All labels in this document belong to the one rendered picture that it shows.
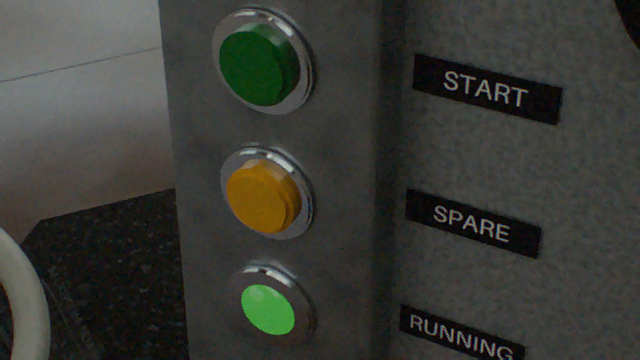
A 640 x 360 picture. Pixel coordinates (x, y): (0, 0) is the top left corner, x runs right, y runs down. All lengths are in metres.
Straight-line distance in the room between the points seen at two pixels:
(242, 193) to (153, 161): 2.46
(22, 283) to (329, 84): 0.74
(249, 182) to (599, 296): 0.12
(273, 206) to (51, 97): 2.77
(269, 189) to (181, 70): 0.05
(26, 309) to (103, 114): 2.02
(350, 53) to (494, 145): 0.05
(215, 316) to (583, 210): 0.15
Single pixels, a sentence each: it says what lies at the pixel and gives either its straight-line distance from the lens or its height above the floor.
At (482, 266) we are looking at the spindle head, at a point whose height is 1.35.
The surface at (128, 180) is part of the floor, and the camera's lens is 2.78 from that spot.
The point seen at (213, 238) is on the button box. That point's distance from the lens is 0.42.
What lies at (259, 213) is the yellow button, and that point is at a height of 1.37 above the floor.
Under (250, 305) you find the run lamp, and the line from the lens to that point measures 0.42.
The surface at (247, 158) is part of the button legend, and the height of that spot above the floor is 1.38.
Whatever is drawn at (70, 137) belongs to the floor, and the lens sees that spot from 2.97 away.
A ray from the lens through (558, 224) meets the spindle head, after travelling 0.37.
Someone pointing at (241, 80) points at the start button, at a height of 1.42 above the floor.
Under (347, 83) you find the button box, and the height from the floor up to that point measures 1.42.
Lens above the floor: 1.60
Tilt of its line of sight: 36 degrees down
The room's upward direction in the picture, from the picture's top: straight up
